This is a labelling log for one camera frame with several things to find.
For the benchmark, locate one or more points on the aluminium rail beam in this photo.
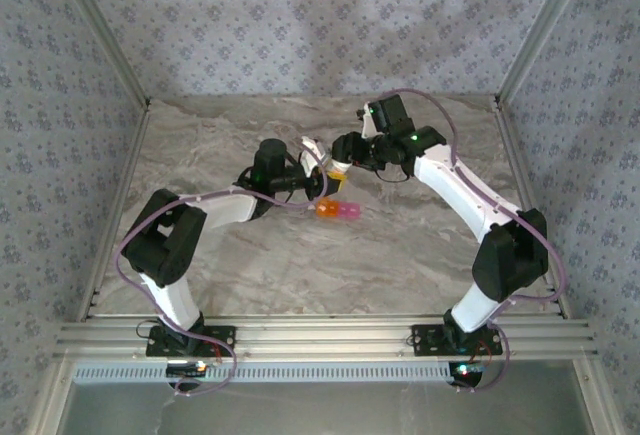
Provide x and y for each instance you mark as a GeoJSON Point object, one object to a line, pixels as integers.
{"type": "Point", "coordinates": [325, 337]}

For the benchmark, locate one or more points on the aluminium frame post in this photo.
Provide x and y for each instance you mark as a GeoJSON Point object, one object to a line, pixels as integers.
{"type": "Point", "coordinates": [107, 35]}
{"type": "Point", "coordinates": [542, 30]}

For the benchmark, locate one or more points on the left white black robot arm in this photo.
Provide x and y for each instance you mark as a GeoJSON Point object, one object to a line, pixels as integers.
{"type": "Point", "coordinates": [165, 245]}

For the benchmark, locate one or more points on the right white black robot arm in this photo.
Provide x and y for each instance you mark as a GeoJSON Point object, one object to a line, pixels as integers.
{"type": "Point", "coordinates": [510, 265]}

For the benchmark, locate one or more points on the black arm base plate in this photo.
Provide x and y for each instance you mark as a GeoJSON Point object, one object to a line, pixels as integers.
{"type": "Point", "coordinates": [425, 342]}
{"type": "Point", "coordinates": [222, 342]}

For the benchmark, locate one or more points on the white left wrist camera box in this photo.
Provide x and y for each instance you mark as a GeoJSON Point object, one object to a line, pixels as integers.
{"type": "Point", "coordinates": [312, 147]}

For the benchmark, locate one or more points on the aluminium table side rail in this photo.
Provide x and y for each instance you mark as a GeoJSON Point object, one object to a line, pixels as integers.
{"type": "Point", "coordinates": [127, 165]}
{"type": "Point", "coordinates": [515, 165]}

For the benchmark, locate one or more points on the small controller circuit board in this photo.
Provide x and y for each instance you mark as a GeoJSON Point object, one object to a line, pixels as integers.
{"type": "Point", "coordinates": [187, 369]}
{"type": "Point", "coordinates": [465, 372]}

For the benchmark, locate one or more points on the white pill bottle orange label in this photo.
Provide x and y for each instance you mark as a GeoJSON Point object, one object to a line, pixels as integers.
{"type": "Point", "coordinates": [342, 162]}

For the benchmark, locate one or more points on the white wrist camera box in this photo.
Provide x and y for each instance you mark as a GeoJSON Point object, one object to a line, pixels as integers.
{"type": "Point", "coordinates": [312, 147]}
{"type": "Point", "coordinates": [367, 122]}

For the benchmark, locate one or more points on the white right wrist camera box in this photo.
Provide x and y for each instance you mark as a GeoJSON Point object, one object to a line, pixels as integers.
{"type": "Point", "coordinates": [367, 122]}

